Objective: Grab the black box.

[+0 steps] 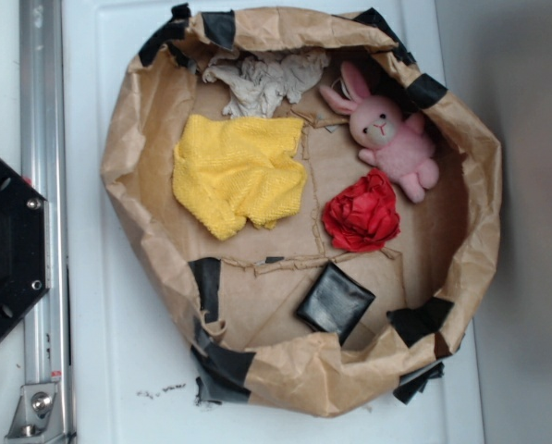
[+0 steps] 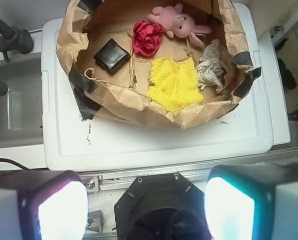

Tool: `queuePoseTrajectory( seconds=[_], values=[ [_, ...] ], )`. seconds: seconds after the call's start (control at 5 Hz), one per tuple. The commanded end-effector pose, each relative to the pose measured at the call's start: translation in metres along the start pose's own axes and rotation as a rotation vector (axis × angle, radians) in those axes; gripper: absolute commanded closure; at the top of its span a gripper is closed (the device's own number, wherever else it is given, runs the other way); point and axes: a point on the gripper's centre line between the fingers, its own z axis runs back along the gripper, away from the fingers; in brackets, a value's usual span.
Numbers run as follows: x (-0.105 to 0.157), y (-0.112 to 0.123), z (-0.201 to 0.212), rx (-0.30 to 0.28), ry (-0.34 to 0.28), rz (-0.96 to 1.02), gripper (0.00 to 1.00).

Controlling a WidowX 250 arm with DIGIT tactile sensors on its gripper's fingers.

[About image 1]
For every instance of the black box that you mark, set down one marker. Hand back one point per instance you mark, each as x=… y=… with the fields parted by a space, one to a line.
x=335 y=303

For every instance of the yellow microfiber cloth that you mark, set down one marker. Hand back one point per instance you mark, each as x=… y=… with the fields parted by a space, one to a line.
x=231 y=172

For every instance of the red crumpled paper flower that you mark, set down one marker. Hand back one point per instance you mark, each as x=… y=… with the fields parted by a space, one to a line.
x=363 y=217

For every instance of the brown paper bag basket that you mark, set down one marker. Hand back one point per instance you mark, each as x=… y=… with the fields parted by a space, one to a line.
x=234 y=300

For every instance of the grey crumpled rag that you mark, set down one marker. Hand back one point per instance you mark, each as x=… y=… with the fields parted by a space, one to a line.
x=261 y=81

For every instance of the pink plush bunny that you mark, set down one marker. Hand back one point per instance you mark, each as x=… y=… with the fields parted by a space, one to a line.
x=397 y=145

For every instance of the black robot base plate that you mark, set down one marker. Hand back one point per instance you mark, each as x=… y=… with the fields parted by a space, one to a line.
x=23 y=275

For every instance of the aluminium profile rail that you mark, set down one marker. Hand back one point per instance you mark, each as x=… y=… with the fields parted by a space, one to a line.
x=47 y=327

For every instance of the metal corner bracket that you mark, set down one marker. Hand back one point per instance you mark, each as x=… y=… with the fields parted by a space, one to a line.
x=38 y=416

